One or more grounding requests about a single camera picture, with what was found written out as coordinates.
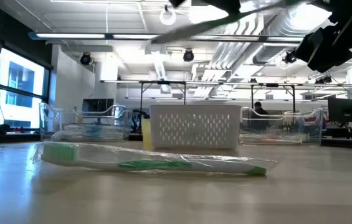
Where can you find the black ceiling spotlight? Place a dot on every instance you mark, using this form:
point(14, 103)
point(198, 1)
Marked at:
point(188, 55)
point(289, 57)
point(85, 58)

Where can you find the white mesh basket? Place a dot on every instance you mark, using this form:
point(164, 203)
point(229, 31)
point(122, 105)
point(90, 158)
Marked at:
point(194, 124)

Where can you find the person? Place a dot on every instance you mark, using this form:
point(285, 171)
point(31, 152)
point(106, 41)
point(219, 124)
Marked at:
point(259, 116)

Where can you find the black beam with LED lights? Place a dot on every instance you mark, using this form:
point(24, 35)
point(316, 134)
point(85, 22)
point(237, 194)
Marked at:
point(69, 35)

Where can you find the blue toothbrush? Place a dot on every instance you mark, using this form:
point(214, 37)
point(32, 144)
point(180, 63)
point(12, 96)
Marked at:
point(79, 135)
point(94, 132)

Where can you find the dark wall screen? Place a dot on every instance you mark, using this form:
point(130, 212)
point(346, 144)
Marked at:
point(97, 105)

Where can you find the black computer monitor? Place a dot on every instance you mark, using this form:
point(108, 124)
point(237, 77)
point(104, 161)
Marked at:
point(344, 109)

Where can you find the clear plastic bin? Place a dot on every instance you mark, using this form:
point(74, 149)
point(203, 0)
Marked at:
point(317, 124)
point(51, 118)

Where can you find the black metal gantry frame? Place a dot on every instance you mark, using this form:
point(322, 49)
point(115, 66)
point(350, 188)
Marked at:
point(163, 82)

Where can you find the yellow plastic bin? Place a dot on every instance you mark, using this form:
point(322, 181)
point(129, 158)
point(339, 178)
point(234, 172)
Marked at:
point(146, 133)

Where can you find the window with dark frame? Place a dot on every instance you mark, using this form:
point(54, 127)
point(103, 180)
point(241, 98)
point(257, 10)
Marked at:
point(20, 77)

